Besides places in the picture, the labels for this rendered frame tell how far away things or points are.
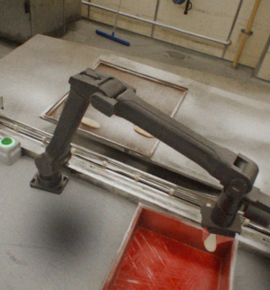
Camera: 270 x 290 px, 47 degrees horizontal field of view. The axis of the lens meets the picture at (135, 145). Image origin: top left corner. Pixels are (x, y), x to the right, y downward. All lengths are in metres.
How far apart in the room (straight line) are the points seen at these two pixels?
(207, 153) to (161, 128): 0.12
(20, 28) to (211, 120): 2.97
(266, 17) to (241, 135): 3.30
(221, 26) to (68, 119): 3.96
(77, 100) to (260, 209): 0.53
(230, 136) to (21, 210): 0.90
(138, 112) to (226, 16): 3.99
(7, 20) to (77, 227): 3.33
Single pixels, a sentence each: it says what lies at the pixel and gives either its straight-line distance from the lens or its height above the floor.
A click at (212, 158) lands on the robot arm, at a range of 0.72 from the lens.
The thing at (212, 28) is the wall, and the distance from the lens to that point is 4.73.
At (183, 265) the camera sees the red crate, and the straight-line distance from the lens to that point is 1.04.
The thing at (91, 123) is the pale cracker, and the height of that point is 0.91.
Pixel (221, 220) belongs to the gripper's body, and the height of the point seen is 1.10.
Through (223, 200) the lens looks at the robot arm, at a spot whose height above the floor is 1.15.
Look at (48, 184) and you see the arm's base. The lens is 1.14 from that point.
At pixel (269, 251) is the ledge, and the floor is 0.86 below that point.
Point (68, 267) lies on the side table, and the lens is 0.99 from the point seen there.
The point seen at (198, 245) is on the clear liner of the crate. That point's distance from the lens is 1.07.
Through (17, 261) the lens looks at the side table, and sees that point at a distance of 1.02.
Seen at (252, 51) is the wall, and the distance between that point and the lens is 4.74.
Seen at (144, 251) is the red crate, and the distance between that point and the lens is 1.03.
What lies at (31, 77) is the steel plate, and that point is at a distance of 1.86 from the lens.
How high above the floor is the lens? 1.68
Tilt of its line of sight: 38 degrees down
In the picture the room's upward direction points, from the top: 11 degrees clockwise
